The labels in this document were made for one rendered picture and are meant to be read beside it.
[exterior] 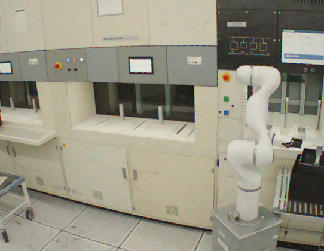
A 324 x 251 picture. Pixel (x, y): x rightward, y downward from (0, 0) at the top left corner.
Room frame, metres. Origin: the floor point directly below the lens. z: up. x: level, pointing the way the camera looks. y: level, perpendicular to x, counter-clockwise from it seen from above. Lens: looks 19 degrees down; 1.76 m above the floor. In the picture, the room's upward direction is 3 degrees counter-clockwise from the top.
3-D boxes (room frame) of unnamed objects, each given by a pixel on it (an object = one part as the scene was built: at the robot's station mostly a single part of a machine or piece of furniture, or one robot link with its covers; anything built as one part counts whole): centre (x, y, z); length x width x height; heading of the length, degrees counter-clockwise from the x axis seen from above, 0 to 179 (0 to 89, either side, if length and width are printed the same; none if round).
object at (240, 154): (1.37, -0.39, 1.07); 0.19 x 0.12 x 0.24; 67
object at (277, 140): (1.64, -0.69, 1.06); 0.11 x 0.10 x 0.07; 58
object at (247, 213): (1.36, -0.42, 0.85); 0.19 x 0.19 x 0.18
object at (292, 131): (2.15, -1.07, 0.89); 0.22 x 0.21 x 0.04; 157
